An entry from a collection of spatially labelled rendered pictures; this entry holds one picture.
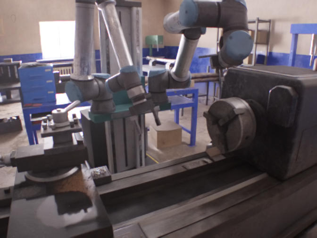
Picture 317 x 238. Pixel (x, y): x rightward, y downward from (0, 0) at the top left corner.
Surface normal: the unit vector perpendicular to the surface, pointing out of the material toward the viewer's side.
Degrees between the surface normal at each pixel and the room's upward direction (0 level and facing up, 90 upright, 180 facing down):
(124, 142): 90
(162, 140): 90
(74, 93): 95
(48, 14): 90
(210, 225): 0
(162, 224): 0
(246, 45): 77
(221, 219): 0
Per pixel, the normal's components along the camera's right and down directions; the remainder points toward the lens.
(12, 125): 0.58, 0.26
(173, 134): 0.38, 0.30
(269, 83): -0.89, 0.15
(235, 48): -0.07, 0.11
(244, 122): 0.41, -0.15
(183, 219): 0.00, -0.95
